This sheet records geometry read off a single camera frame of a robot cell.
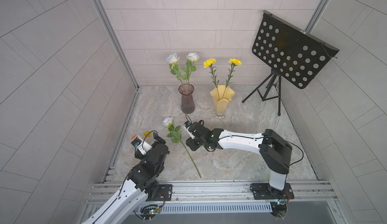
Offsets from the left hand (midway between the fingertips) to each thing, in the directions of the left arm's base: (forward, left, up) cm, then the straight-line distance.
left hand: (154, 136), depth 79 cm
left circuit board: (-31, -2, -9) cm, 33 cm away
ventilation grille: (-30, -31, -10) cm, 44 cm away
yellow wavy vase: (+25, -38, +6) cm, 45 cm away
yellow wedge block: (+5, +7, -7) cm, 11 cm away
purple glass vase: (+23, -17, 0) cm, 28 cm away
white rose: (+4, -10, -9) cm, 14 cm away
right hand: (0, -18, -6) cm, 19 cm away
